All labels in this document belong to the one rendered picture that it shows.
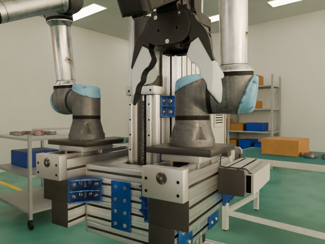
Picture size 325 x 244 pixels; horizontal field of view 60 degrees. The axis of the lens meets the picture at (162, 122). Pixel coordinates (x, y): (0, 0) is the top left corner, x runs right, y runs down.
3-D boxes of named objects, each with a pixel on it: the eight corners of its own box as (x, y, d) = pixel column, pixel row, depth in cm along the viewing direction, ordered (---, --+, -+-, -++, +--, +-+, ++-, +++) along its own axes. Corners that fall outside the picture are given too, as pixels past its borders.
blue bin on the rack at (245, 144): (246, 150, 678) (246, 138, 677) (258, 151, 659) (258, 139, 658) (238, 152, 647) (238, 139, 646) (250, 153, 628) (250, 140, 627)
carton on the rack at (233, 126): (233, 129, 698) (233, 122, 698) (250, 129, 671) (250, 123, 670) (226, 129, 668) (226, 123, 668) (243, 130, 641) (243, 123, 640)
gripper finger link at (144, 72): (150, 106, 50) (176, 59, 47) (129, 105, 45) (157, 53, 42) (139, 96, 51) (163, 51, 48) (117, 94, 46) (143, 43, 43)
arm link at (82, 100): (82, 115, 112) (82, 81, 111) (64, 115, 120) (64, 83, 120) (107, 115, 121) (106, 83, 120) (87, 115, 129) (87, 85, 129)
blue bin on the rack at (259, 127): (252, 130, 666) (252, 122, 666) (268, 130, 644) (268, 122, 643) (245, 130, 633) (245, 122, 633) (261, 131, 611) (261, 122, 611)
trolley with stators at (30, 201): (42, 198, 382) (41, 124, 380) (86, 216, 317) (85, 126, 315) (-7, 210, 337) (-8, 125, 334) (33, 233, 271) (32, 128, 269)
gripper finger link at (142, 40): (151, 80, 44) (178, 30, 42) (144, 79, 43) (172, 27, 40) (131, 66, 46) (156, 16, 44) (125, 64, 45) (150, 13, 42)
